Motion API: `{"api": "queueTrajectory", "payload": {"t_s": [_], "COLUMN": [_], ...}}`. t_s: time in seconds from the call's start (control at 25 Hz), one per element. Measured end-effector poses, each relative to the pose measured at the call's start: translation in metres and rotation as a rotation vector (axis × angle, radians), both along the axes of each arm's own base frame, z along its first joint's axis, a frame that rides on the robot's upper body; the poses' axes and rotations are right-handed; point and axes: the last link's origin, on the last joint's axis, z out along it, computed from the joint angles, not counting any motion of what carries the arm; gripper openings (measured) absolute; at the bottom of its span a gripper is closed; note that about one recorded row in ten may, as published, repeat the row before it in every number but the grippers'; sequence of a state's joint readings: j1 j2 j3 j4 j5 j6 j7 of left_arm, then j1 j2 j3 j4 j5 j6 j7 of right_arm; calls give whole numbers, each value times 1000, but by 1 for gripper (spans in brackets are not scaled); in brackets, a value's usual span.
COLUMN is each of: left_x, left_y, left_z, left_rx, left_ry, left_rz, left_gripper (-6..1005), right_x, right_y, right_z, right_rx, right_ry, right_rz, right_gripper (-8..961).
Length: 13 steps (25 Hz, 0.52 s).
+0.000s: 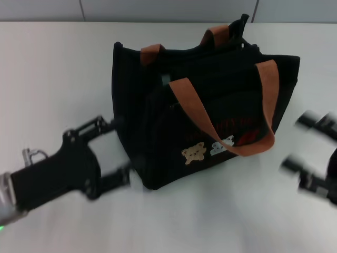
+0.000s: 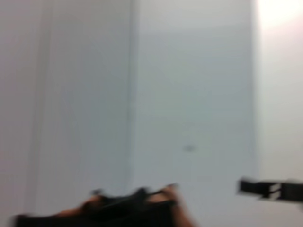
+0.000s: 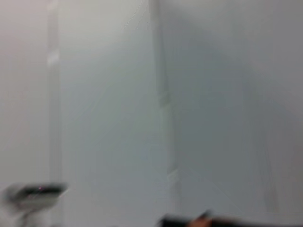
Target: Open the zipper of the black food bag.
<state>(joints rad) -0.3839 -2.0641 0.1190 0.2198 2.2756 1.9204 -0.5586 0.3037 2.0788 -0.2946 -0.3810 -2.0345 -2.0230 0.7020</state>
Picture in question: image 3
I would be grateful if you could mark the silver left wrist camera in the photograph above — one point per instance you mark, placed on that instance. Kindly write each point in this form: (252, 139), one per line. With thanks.
(35, 192)

